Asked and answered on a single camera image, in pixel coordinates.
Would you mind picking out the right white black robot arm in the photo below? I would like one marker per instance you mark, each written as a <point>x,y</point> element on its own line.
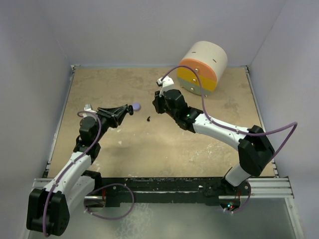
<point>254,151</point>

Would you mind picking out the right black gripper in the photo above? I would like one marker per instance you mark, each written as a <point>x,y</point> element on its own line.
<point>157,102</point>

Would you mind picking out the purple earbud charging case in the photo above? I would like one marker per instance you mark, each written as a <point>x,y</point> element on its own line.
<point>136,106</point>

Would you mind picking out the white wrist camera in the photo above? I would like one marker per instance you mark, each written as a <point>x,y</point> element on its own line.
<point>88,108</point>
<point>166,84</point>

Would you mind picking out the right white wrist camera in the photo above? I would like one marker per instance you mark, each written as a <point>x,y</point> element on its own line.
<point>166,84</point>

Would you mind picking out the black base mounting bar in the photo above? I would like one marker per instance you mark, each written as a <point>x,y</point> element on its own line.
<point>211,191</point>

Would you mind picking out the aluminium frame rail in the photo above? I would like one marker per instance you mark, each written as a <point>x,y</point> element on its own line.
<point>260,187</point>

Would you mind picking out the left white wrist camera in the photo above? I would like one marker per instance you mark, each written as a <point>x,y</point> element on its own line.
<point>88,108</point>

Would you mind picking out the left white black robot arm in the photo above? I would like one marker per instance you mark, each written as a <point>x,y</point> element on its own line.
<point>50,207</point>

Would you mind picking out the round cream drawer cabinet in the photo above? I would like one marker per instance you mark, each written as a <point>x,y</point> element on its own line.
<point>209,61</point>

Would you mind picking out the black earbud charging case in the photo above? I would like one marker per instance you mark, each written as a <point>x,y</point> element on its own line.
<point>130,110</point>

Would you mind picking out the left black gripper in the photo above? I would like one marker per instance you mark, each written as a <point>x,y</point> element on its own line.
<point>114,115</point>

